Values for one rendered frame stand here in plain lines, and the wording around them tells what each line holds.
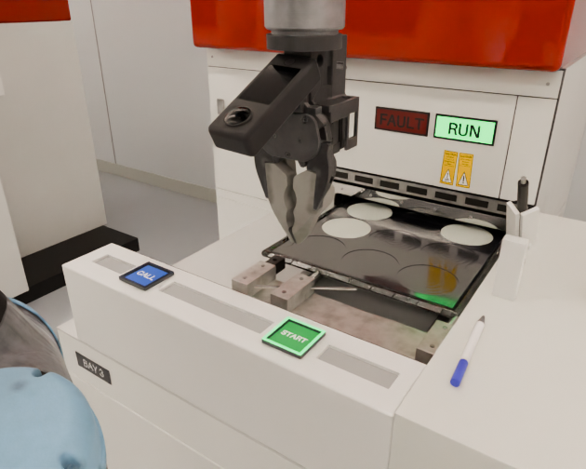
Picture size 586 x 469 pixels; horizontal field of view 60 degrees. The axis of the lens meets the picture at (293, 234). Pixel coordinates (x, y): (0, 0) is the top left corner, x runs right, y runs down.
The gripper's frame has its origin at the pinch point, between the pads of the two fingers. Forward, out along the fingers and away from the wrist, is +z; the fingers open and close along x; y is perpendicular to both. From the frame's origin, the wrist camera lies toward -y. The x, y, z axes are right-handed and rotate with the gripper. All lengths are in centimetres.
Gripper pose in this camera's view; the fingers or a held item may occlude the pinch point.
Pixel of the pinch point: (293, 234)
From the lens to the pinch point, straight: 54.3
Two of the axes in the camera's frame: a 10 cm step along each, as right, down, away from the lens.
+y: 5.6, -3.6, 7.5
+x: -8.3, -2.4, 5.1
